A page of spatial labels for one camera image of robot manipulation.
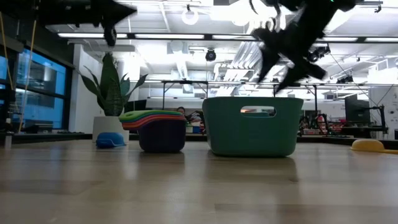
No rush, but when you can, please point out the dark purple measuring cup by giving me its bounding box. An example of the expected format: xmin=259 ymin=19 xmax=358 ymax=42
xmin=138 ymin=119 xmax=188 ymax=154

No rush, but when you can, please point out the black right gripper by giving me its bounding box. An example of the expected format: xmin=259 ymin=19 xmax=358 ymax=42
xmin=252 ymin=6 xmax=338 ymax=93

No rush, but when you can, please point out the black frame table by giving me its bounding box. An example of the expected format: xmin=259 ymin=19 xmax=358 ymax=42
xmin=160 ymin=79 xmax=210 ymax=110
xmin=272 ymin=82 xmax=318 ymax=108

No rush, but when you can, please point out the yellow measuring cup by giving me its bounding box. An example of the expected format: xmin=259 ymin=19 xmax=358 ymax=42
xmin=350 ymin=138 xmax=398 ymax=156

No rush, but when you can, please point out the black computer monitor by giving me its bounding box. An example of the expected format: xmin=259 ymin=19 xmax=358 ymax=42
xmin=344 ymin=94 xmax=371 ymax=125

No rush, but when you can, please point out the red measuring cup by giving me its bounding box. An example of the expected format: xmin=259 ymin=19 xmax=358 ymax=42
xmin=122 ymin=116 xmax=188 ymax=131

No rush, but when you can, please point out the orange measuring cup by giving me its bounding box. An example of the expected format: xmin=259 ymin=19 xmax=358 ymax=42
xmin=121 ymin=114 xmax=187 ymax=128

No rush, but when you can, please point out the large glass window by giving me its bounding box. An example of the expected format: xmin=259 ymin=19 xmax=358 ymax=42
xmin=15 ymin=48 xmax=68 ymax=130

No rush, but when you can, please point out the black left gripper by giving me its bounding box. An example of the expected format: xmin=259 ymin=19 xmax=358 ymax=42
xmin=79 ymin=0 xmax=138 ymax=47

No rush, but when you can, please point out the green measuring cup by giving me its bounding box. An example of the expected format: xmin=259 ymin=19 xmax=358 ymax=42
xmin=118 ymin=110 xmax=185 ymax=123

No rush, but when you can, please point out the black ceiling cable reel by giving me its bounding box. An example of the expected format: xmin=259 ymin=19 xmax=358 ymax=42
xmin=205 ymin=48 xmax=218 ymax=62

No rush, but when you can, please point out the teal plastic basket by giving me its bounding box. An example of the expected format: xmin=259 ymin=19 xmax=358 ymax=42
xmin=201 ymin=96 xmax=305 ymax=157

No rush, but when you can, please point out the yellow cable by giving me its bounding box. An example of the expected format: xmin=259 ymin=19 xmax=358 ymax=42
xmin=0 ymin=12 xmax=38 ymax=134

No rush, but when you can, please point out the snake plant in white pot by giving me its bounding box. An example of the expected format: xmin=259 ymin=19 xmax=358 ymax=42
xmin=77 ymin=52 xmax=149 ymax=144

